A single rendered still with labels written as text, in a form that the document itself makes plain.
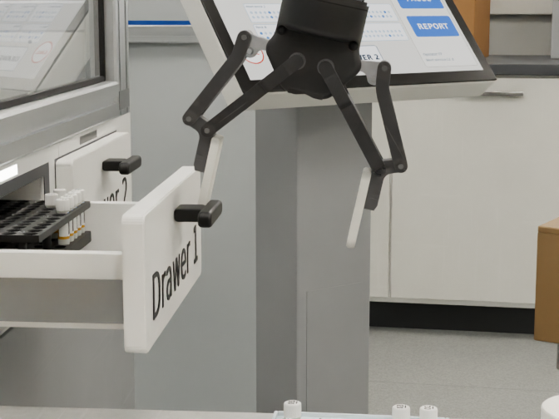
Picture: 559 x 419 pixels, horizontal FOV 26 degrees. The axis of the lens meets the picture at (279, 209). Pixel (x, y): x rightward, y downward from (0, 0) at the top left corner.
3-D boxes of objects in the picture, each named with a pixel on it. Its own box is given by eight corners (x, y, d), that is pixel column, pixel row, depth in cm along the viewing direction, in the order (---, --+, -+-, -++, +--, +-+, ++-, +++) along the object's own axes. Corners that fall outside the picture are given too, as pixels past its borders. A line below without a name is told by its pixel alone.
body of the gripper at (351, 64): (376, 1, 108) (353, 102, 110) (284, -19, 109) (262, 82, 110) (375, 1, 101) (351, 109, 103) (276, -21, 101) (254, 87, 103)
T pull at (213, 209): (222, 214, 110) (222, 199, 109) (210, 229, 102) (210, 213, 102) (183, 213, 110) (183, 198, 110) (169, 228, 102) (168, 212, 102)
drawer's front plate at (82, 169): (131, 217, 154) (130, 131, 152) (75, 266, 125) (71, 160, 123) (118, 217, 154) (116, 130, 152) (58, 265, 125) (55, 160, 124)
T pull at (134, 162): (141, 166, 142) (141, 155, 141) (129, 175, 134) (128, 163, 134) (111, 166, 142) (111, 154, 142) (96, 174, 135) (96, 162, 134)
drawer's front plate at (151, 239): (201, 273, 122) (200, 165, 120) (146, 356, 93) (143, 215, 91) (184, 273, 122) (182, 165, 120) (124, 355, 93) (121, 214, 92)
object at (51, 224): (90, 207, 116) (90, 200, 116) (39, 243, 98) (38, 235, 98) (71, 206, 116) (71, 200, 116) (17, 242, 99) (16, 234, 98)
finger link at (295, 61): (308, 65, 104) (298, 51, 104) (205, 140, 106) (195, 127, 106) (310, 62, 108) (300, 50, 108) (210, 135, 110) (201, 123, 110)
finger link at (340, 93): (316, 64, 108) (329, 56, 108) (376, 173, 109) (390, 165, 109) (314, 66, 104) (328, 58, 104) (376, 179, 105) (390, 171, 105)
